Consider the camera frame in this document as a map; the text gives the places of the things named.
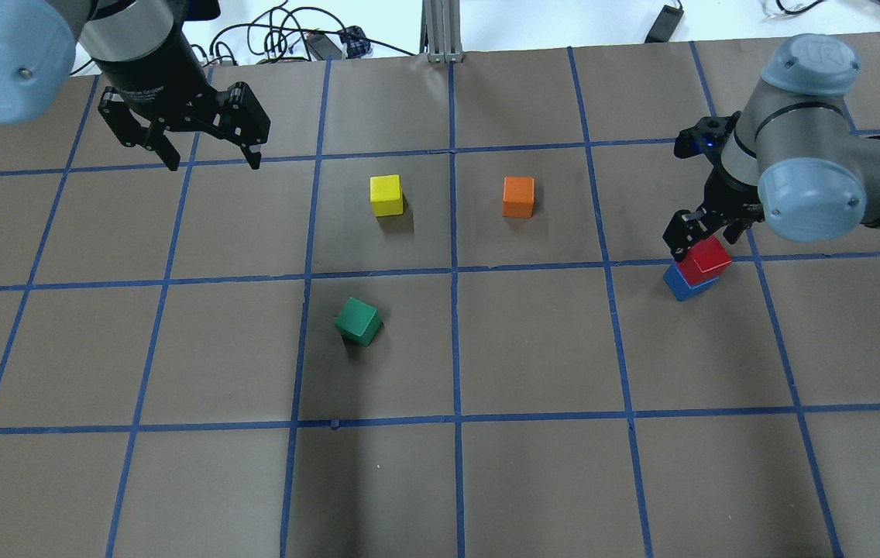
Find blue wooden block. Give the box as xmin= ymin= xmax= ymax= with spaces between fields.
xmin=663 ymin=263 xmax=720 ymax=301

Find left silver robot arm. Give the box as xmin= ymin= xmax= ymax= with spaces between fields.
xmin=0 ymin=1 xmax=270 ymax=170

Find red wooden block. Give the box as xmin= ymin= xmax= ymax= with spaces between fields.
xmin=675 ymin=236 xmax=733 ymax=287

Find black power adapter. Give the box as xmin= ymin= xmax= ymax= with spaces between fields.
xmin=643 ymin=5 xmax=684 ymax=43

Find green wooden block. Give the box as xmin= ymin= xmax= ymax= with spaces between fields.
xmin=334 ymin=297 xmax=383 ymax=347

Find yellow wooden block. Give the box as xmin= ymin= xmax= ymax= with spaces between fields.
xmin=369 ymin=174 xmax=404 ymax=218

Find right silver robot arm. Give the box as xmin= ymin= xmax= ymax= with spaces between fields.
xmin=665 ymin=34 xmax=880 ymax=557

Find aluminium frame post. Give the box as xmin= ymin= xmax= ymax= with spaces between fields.
xmin=419 ymin=0 xmax=464 ymax=64

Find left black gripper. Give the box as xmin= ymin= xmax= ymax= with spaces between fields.
xmin=98 ymin=35 xmax=271 ymax=172

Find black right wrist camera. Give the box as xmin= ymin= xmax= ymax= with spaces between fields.
xmin=673 ymin=111 xmax=742 ymax=165

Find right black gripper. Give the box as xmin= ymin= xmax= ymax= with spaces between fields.
xmin=662 ymin=165 xmax=765 ymax=262

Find orange wooden block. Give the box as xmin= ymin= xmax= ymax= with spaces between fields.
xmin=501 ymin=176 xmax=536 ymax=219

